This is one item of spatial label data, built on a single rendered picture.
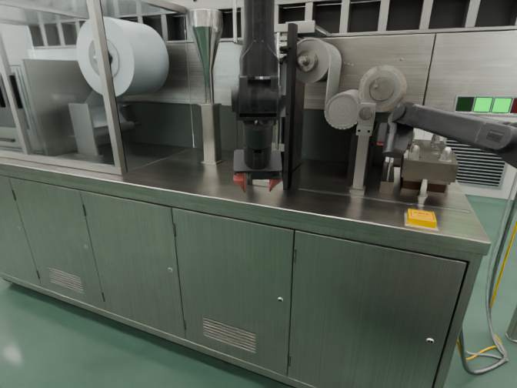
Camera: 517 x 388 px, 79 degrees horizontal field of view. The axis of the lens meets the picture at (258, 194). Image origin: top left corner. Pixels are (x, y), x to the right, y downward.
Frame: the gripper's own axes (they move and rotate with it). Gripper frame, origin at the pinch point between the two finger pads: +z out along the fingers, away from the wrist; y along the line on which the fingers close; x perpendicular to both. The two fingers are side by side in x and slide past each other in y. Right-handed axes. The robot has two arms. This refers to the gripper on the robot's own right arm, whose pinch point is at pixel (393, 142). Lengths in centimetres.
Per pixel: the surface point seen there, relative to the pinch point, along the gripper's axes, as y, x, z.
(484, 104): 30.3, 24.9, 20.3
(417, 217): 8.6, -26.8, -16.7
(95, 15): -102, 23, -41
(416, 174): 8.5, -10.5, -0.5
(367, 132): -8.6, -0.5, -9.7
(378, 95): -7.0, 11.6, -11.5
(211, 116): -75, 6, 3
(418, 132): 28, 99, 248
